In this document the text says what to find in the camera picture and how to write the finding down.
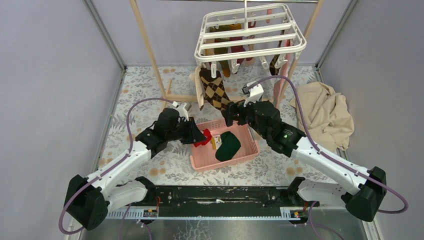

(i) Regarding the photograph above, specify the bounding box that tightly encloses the pink sock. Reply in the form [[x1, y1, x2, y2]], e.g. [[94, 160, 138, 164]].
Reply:
[[264, 8, 296, 109]]

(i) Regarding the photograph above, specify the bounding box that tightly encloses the maroon hanging sock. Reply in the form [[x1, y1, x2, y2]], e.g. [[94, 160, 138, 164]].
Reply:
[[229, 21, 256, 66]]

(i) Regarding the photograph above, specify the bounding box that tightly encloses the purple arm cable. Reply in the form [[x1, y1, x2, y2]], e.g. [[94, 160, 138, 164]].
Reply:
[[58, 97, 176, 236], [243, 75, 409, 215]]

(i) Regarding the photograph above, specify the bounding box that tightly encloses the red patterned sock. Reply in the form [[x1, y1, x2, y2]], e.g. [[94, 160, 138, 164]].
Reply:
[[193, 128, 212, 148]]

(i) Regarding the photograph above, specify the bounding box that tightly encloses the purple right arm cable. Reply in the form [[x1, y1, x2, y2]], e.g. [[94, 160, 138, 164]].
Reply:
[[243, 75, 409, 215]]

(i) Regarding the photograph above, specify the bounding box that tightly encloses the beige crumpled cloth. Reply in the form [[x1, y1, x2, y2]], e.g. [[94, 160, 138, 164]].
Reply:
[[289, 82, 355, 152]]

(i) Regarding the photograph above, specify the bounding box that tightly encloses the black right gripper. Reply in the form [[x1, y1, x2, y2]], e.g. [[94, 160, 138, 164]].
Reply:
[[221, 95, 269, 140]]

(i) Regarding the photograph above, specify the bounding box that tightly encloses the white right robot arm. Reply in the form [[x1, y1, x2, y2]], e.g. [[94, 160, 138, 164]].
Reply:
[[221, 101, 387, 222]]

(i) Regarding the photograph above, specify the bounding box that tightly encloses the pink plastic basket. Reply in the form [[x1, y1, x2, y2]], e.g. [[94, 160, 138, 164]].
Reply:
[[189, 119, 260, 172]]

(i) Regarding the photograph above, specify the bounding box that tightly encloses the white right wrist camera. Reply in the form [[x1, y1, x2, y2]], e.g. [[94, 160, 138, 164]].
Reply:
[[242, 81, 264, 107]]

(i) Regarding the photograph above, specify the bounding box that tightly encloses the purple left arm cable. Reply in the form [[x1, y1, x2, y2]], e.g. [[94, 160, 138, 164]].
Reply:
[[58, 97, 176, 236]]

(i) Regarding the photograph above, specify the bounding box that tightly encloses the wooden drying rack frame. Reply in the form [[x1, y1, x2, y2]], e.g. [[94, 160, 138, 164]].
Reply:
[[129, 0, 325, 112]]

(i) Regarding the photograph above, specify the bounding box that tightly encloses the cream sock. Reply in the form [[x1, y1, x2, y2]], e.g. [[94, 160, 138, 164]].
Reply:
[[189, 65, 205, 111]]

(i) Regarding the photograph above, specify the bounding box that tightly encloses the brown argyle sock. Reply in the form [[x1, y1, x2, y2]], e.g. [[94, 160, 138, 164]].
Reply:
[[199, 68, 230, 111], [268, 29, 287, 76]]

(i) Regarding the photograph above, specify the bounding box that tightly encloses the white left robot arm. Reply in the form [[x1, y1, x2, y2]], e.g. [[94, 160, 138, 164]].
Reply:
[[63, 108, 207, 231]]

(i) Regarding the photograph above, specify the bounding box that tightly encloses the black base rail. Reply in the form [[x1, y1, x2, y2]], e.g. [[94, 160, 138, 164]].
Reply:
[[133, 185, 312, 219]]

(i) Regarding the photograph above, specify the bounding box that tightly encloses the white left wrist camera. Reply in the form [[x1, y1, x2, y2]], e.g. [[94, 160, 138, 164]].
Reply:
[[172, 101, 192, 121]]

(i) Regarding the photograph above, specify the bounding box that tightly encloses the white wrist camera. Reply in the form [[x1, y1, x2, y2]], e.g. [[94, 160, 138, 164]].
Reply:
[[242, 81, 264, 107], [172, 101, 192, 121]]

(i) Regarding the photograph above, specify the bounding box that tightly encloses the dark green sock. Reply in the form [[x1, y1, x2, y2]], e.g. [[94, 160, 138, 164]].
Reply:
[[215, 131, 241, 162]]

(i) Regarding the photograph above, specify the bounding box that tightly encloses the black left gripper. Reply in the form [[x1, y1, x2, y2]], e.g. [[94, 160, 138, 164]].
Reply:
[[166, 118, 208, 146]]

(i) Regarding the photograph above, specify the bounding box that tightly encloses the white plastic clip hanger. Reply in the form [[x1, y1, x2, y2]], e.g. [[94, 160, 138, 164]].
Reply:
[[194, 3, 307, 74]]

